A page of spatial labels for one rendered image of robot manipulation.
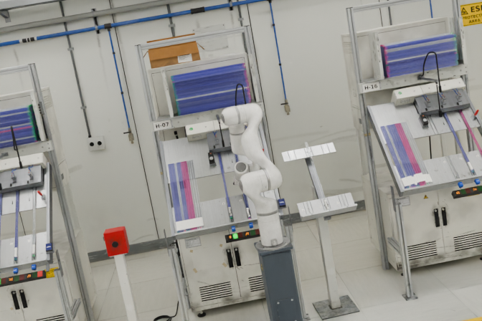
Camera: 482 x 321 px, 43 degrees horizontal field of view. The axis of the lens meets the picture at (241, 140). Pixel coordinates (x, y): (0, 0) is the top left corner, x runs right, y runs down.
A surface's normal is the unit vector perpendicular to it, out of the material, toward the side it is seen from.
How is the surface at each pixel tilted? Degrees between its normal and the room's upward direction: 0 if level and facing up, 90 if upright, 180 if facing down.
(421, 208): 90
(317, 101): 90
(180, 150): 47
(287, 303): 90
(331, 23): 90
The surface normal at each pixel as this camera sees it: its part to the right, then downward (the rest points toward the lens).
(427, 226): 0.08, 0.16
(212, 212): -0.06, -0.55
